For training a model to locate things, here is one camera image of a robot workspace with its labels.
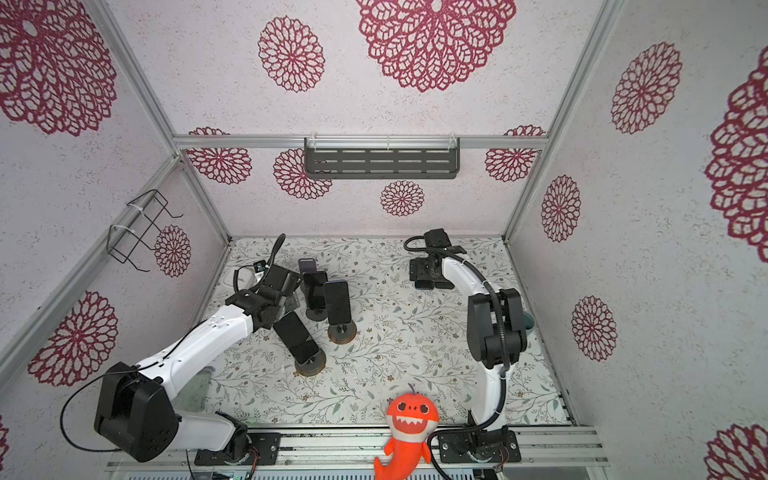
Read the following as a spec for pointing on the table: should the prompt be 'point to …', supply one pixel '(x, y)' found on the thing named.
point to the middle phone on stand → (338, 302)
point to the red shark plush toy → (411, 419)
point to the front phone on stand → (292, 332)
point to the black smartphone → (424, 284)
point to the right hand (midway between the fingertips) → (427, 267)
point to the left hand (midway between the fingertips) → (279, 299)
